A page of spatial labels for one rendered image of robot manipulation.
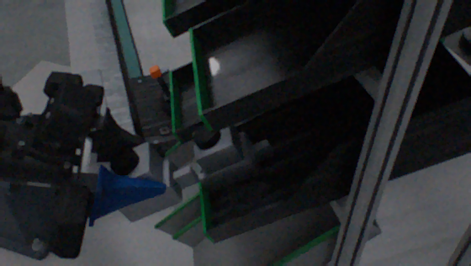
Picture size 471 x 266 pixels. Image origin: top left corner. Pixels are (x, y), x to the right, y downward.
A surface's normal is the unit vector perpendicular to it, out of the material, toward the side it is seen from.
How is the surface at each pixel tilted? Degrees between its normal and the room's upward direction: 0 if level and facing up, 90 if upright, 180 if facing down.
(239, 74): 25
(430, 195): 0
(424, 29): 90
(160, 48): 0
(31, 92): 0
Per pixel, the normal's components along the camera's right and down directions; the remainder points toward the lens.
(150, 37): -0.01, -0.76
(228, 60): -0.43, -0.66
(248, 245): -0.71, -0.49
